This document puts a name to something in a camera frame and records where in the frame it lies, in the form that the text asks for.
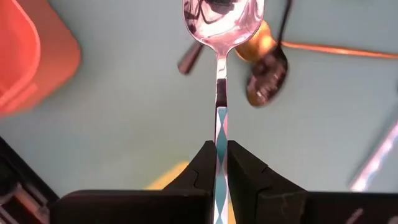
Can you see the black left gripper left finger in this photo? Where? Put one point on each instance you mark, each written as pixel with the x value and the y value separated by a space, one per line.
pixel 140 208

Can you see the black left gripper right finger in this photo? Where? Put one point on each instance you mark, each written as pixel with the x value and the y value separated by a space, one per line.
pixel 295 208

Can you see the gold spoon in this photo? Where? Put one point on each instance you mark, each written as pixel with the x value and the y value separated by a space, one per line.
pixel 258 43

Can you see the yellow plastic bin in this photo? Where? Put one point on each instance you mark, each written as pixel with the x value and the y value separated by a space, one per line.
pixel 168 179

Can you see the green table mat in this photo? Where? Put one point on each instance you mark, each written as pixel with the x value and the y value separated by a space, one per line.
pixel 124 124

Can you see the orange plastic bin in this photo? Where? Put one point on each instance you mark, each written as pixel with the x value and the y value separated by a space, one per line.
pixel 31 46

